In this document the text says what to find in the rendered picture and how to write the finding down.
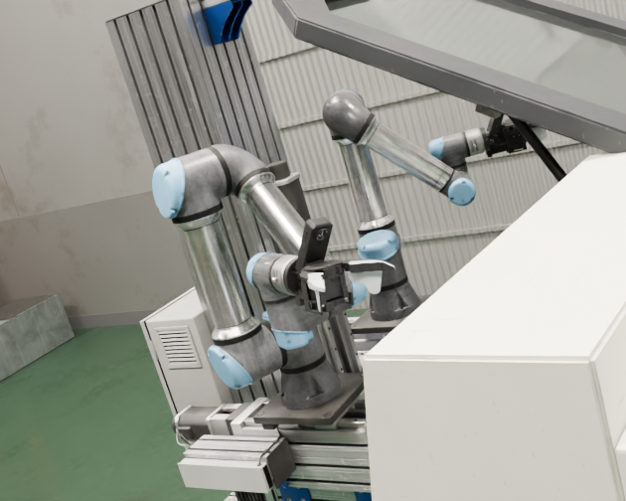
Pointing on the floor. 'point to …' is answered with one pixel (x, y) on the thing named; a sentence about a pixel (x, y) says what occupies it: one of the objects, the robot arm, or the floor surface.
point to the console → (523, 355)
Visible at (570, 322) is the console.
